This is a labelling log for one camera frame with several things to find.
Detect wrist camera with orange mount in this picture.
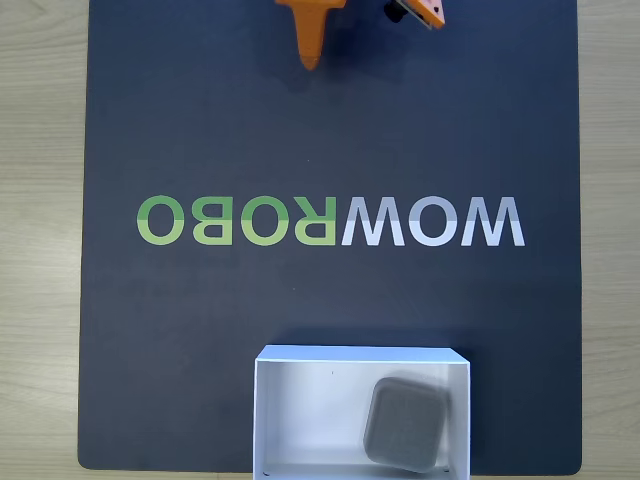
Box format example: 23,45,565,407
383,0,446,31

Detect grey case with gold emblem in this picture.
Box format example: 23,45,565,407
362,375,451,474

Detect white open cardboard box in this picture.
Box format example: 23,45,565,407
253,344,472,480

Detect dark mat with WOWROBO logo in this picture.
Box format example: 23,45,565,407
77,0,584,474

